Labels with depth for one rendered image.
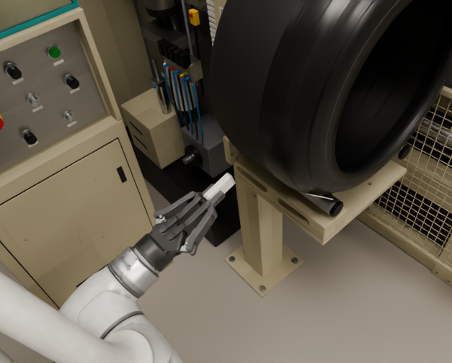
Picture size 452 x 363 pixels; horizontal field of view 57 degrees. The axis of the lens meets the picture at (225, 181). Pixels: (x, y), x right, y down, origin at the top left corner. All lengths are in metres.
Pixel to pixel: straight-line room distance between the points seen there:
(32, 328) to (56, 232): 0.96
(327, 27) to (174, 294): 1.52
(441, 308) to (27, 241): 1.64
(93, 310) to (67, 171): 0.70
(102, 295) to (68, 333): 0.19
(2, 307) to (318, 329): 1.47
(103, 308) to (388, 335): 1.36
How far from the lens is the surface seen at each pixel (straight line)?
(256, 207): 1.55
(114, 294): 0.81
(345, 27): 0.73
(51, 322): 0.63
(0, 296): 0.60
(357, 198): 1.23
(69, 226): 1.57
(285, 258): 2.03
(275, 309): 1.92
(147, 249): 0.81
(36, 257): 1.60
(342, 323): 1.91
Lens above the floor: 1.74
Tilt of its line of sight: 48 degrees down
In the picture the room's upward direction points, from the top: 8 degrees counter-clockwise
